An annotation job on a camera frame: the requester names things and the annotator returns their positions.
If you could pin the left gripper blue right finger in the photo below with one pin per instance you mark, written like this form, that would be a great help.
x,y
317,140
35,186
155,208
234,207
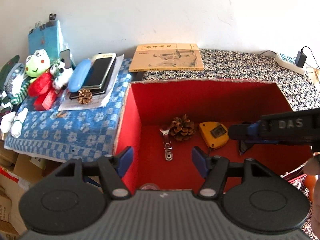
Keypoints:
x,y
200,161

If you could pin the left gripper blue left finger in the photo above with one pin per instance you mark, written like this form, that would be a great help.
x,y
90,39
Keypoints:
x,y
125,159

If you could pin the clear tape roll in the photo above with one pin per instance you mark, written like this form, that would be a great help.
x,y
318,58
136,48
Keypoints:
x,y
149,186

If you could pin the yellow tape measure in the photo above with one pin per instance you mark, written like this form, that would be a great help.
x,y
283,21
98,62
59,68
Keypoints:
x,y
214,134

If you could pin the patterned black white cloth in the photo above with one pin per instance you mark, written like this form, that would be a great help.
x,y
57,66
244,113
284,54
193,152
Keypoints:
x,y
299,91

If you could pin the pine cone in box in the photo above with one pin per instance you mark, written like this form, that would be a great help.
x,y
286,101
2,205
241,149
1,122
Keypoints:
x,y
182,128

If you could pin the red cardboard box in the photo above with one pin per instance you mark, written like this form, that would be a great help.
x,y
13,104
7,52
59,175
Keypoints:
x,y
149,106

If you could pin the orange gourd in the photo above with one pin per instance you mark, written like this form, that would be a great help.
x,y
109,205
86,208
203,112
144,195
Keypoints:
x,y
310,182

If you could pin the blue floral towel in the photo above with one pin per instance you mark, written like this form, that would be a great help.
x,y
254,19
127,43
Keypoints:
x,y
86,134

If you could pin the white power strip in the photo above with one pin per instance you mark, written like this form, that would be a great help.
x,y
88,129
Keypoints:
x,y
288,62

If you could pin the black power adapter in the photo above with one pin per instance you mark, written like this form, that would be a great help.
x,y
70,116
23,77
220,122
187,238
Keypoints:
x,y
300,59

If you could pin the black notebook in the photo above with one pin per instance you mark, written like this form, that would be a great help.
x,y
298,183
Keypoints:
x,y
103,89

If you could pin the pine cone on paper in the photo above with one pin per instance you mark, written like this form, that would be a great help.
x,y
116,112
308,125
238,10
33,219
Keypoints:
x,y
84,96

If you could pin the white paper sheet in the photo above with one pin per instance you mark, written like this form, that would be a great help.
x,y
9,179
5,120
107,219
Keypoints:
x,y
99,100

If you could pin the black smartphone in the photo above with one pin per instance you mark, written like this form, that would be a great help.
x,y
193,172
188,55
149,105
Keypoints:
x,y
98,72

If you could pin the blue glasses case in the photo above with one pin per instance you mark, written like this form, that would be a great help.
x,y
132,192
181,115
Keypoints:
x,y
79,75

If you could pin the brown cardboard boxes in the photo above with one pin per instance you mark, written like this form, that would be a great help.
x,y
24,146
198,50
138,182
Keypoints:
x,y
18,173

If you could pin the small red box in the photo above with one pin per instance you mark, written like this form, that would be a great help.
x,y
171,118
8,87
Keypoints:
x,y
45,101

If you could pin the yellow paperback book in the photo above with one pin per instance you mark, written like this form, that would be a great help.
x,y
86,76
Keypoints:
x,y
166,56

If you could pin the white panda plush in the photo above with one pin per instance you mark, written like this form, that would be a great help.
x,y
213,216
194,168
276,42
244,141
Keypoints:
x,y
61,75

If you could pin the green frog plush toy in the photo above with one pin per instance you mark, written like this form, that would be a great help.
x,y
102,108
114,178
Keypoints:
x,y
37,63

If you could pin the blue paper bag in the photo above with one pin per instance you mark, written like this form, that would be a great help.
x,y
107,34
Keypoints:
x,y
48,36

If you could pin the metal keychain clasp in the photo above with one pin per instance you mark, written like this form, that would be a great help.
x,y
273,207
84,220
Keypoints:
x,y
167,144

